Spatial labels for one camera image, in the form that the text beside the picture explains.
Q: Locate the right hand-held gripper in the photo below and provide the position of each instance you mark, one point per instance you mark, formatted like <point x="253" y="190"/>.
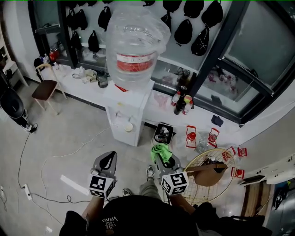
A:
<point x="175" y="182"/>

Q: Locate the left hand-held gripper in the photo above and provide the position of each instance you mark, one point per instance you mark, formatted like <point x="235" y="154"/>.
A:
<point x="101" y="184"/>

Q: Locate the green cloth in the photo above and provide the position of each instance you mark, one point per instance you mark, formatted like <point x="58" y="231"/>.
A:
<point x="160" y="149"/>

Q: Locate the white water dispenser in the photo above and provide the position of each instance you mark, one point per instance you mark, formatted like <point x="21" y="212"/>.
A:
<point x="129" y="108"/>

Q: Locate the person's right forearm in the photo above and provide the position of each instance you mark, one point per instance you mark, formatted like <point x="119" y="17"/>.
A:
<point x="182" y="204"/>

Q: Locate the person's left forearm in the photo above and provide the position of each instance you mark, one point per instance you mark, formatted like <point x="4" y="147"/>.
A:
<point x="92" y="207"/>

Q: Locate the clear empty water bottle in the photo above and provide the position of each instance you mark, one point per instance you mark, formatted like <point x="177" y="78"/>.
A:
<point x="202" y="144"/>

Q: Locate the dark blue cloth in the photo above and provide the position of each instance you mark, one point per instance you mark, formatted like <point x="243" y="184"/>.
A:
<point x="217" y="121"/>

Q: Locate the clear water bottle red label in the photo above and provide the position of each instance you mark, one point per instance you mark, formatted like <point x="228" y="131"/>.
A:
<point x="133" y="66"/>

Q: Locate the person's right grey shoe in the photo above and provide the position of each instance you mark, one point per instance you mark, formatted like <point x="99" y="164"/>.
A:
<point x="150" y="171"/>

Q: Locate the person's grey shoe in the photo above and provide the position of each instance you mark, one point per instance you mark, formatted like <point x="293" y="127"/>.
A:
<point x="127" y="192"/>
<point x="150" y="171"/>

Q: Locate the black bin with cans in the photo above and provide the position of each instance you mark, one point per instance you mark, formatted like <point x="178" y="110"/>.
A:
<point x="164" y="133"/>

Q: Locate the person's khaki trousers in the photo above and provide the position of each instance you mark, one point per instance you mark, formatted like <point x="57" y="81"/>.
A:
<point x="149" y="190"/>

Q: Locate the person's left grey shoe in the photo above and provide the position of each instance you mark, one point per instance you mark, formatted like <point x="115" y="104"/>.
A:
<point x="127" y="192"/>

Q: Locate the white cup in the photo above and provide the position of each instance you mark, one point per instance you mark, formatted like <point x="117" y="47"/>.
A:
<point x="128" y="127"/>

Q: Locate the small red label bottle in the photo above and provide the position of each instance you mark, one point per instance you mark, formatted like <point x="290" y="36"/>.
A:
<point x="187" y="108"/>
<point x="175" y="99"/>

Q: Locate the dark glass bottle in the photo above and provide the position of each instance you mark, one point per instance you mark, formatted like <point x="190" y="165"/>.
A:
<point x="180" y="103"/>

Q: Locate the person's black shirt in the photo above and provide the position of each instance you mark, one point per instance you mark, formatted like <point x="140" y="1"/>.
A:
<point x="138" y="216"/>

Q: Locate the white low ledge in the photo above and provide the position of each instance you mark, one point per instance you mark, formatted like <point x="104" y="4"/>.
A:
<point x="78" y="88"/>

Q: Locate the black power adapter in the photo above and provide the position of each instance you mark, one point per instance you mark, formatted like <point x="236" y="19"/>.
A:
<point x="33" y="128"/>

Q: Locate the dark glass jar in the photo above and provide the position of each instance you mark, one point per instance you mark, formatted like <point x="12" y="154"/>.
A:
<point x="102" y="80"/>

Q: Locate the white power strip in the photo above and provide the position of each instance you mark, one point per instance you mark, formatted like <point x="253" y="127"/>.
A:
<point x="27" y="191"/>

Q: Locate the cream bag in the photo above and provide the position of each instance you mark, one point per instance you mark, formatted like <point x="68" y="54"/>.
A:
<point x="91" y="75"/>

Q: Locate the white tape roll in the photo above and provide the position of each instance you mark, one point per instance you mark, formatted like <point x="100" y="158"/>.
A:
<point x="76" y="75"/>

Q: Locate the wooden board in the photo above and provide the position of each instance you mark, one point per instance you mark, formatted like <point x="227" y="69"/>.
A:
<point x="255" y="199"/>

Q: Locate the wooden chair brown seat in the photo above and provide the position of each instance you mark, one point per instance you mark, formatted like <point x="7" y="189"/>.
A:
<point x="45" y="90"/>

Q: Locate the white furniture edge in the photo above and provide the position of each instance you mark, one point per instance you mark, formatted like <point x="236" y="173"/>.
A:
<point x="272" y="170"/>

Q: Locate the black round appliance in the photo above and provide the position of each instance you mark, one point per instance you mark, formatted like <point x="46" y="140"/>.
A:
<point x="12" y="103"/>

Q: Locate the black bag green detail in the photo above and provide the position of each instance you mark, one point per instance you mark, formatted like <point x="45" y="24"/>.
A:
<point x="280" y="196"/>

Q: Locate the group of black hanging caps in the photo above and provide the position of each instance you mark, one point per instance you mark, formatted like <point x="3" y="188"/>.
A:
<point x="184" y="32"/>

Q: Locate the white shelf unit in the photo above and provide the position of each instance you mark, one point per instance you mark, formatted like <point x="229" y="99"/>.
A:
<point x="11" y="69"/>

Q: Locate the black window frame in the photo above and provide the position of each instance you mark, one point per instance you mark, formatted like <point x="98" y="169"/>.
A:
<point x="215" y="60"/>

